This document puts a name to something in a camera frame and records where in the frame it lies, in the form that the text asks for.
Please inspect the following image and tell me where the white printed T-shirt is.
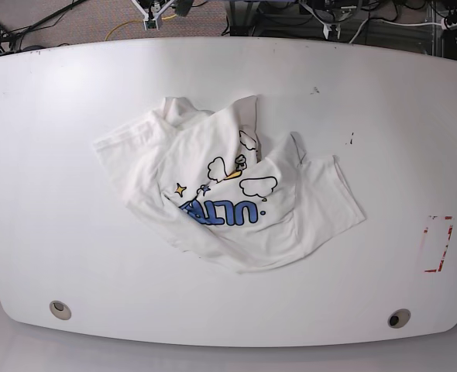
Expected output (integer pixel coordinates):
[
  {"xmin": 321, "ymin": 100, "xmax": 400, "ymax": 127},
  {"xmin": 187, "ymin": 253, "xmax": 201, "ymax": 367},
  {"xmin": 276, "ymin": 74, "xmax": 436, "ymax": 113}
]
[{"xmin": 94, "ymin": 96, "xmax": 365, "ymax": 273}]

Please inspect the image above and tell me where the red tape rectangle marker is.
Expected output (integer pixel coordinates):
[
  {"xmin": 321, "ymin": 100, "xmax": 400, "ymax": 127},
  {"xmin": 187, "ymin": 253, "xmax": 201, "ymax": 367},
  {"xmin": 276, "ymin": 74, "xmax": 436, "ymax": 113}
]
[{"xmin": 420, "ymin": 215, "xmax": 454, "ymax": 273}]

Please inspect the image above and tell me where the yellow floor cable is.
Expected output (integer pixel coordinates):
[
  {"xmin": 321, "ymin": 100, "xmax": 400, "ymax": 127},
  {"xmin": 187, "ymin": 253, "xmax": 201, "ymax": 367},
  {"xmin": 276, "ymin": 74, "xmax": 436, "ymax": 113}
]
[{"xmin": 105, "ymin": 11, "xmax": 177, "ymax": 41}]

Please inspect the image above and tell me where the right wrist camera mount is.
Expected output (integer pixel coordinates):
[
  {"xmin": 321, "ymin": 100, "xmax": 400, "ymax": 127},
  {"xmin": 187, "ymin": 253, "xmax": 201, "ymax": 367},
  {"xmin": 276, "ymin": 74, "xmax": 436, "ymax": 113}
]
[{"xmin": 131, "ymin": 0, "xmax": 175, "ymax": 30}]

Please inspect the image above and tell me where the left table cable grommet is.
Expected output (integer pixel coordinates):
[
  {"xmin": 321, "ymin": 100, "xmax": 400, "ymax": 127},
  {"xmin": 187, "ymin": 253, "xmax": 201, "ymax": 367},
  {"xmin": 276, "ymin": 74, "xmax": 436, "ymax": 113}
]
[{"xmin": 50, "ymin": 301, "xmax": 71, "ymax": 321}]

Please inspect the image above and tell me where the table cable grommet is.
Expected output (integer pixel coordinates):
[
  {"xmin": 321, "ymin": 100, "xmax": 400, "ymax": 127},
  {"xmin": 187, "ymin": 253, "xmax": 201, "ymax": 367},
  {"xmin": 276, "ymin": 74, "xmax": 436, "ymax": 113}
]
[
  {"xmin": 387, "ymin": 308, "xmax": 411, "ymax": 329},
  {"xmin": 50, "ymin": 301, "xmax": 71, "ymax": 321}
]

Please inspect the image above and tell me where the right table cable grommet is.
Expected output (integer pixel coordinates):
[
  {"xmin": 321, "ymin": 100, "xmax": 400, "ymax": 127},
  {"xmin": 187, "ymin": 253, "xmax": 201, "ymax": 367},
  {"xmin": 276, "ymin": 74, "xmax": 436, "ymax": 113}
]
[{"xmin": 387, "ymin": 308, "xmax": 411, "ymax": 329}]

